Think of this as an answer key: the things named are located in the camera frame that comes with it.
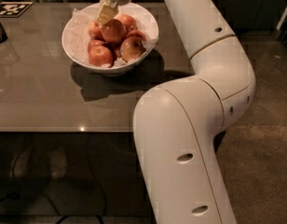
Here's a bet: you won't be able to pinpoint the front left red apple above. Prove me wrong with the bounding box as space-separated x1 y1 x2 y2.
89 46 114 67

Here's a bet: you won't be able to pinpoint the dark background cabinets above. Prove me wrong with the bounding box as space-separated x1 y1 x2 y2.
62 0 287 39

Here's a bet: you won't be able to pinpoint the left middle red apple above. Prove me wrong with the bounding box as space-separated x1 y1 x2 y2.
88 39 107 50

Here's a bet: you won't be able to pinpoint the dark glossy table cabinet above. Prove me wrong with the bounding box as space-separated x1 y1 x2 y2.
0 133 152 217

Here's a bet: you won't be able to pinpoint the right small red apple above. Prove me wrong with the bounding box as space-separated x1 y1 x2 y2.
127 30 146 41

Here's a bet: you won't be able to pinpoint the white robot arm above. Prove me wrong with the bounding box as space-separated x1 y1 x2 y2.
133 0 255 224

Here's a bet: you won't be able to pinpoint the front right red apple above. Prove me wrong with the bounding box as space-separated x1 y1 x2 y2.
120 36 146 62

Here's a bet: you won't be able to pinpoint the black cable on floor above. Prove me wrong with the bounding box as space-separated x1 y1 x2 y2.
0 159 107 224

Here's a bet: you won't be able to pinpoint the white ceramic bowl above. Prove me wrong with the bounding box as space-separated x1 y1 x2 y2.
61 0 159 77

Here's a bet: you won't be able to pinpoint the black white fiducial marker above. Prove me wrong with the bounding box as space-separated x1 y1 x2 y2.
0 2 33 18

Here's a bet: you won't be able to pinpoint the large red apple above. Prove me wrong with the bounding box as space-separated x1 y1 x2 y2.
102 19 126 44

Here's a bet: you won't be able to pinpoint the back left red apple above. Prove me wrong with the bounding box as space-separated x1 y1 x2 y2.
89 21 103 40

